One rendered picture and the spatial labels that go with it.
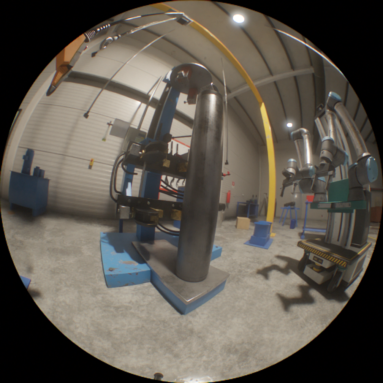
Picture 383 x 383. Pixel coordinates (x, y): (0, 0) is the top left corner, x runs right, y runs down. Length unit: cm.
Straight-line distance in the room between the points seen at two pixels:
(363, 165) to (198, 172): 117
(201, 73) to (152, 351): 228
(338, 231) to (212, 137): 147
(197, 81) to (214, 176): 147
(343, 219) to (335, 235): 18
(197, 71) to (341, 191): 203
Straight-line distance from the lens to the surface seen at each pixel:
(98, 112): 338
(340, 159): 93
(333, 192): 147
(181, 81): 149
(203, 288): 73
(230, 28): 672
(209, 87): 111
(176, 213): 115
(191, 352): 66
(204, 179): 61
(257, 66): 743
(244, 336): 75
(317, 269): 128
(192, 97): 171
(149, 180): 132
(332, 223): 150
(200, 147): 67
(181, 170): 118
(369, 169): 107
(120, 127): 183
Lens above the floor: 63
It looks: 5 degrees up
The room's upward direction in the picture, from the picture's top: 7 degrees clockwise
